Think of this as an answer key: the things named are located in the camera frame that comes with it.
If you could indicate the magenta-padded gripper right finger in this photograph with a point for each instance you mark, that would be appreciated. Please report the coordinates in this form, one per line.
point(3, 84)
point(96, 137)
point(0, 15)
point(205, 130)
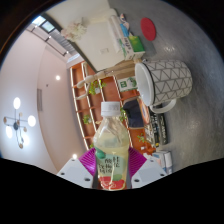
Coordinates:
point(150, 171)

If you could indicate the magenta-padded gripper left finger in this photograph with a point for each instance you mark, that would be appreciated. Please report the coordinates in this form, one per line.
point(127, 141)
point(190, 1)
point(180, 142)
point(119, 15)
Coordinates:
point(75, 171)

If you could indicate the clear bottle with yellow drink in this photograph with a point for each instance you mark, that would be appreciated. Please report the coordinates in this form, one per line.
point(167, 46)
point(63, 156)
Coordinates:
point(111, 143)

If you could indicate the recessed ceiling spotlight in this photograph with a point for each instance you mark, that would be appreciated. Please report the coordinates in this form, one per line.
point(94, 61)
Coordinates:
point(74, 156)
point(58, 77)

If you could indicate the thick black book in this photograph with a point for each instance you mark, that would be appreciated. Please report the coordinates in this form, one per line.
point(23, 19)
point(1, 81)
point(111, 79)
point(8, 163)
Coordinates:
point(160, 130)

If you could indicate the wooden shelf unit with books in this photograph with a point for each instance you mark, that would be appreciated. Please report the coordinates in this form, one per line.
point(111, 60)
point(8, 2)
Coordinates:
point(80, 113)

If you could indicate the branched ceiling lamp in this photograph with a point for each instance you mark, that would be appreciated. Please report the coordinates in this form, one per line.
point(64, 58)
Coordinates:
point(16, 125)

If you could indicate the ceiling air vent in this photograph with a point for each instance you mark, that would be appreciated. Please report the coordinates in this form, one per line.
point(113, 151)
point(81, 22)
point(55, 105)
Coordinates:
point(39, 100)

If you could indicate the tall green and white carton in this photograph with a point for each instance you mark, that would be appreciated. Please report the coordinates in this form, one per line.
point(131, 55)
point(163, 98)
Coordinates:
point(128, 84)

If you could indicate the white mug with triangle pattern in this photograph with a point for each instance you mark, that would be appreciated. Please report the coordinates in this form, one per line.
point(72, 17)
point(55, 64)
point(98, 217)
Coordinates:
point(170, 80)

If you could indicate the small green and white carton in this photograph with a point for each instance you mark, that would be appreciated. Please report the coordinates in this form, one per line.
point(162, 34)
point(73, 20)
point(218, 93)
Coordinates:
point(135, 46)

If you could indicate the grey curtain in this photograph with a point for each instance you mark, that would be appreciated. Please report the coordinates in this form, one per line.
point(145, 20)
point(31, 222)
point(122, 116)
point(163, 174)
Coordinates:
point(63, 42)

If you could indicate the flat round red coaster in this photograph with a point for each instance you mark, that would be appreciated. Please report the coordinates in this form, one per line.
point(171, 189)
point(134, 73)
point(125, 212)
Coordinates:
point(148, 29)

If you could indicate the dark-framed window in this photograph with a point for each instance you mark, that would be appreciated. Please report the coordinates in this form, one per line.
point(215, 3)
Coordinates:
point(45, 24)

